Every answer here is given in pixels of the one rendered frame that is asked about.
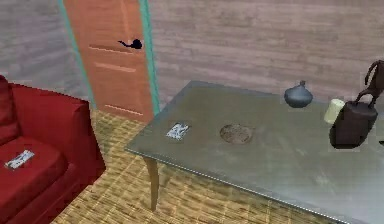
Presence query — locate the grey dining table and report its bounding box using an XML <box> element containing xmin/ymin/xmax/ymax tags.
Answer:
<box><xmin>124</xmin><ymin>80</ymin><xmax>384</xmax><ymax>224</ymax></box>

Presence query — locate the round brown plate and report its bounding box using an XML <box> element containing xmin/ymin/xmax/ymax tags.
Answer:
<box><xmin>219</xmin><ymin>123</ymin><xmax>254</xmax><ymax>145</ymax></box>

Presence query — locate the orange room door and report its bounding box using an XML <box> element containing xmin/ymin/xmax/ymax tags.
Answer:
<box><xmin>56</xmin><ymin>0</ymin><xmax>162</xmax><ymax>123</ymax></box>

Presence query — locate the blue grey round vase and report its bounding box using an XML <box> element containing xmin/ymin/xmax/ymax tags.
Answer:
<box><xmin>283</xmin><ymin>80</ymin><xmax>314</xmax><ymax>109</ymax></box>

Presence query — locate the pale cream cylinder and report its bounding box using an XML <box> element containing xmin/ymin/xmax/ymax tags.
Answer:
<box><xmin>323</xmin><ymin>98</ymin><xmax>346</xmax><ymax>125</ymax></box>

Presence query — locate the red sofa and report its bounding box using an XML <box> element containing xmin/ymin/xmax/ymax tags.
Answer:
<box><xmin>0</xmin><ymin>74</ymin><xmax>107</xmax><ymax>224</ymax></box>

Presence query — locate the dark brown statue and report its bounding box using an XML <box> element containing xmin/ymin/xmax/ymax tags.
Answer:
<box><xmin>357</xmin><ymin>59</ymin><xmax>384</xmax><ymax>107</ymax></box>

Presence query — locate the black door handle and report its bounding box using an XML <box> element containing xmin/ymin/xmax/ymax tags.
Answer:
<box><xmin>117</xmin><ymin>38</ymin><xmax>144</xmax><ymax>51</ymax></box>

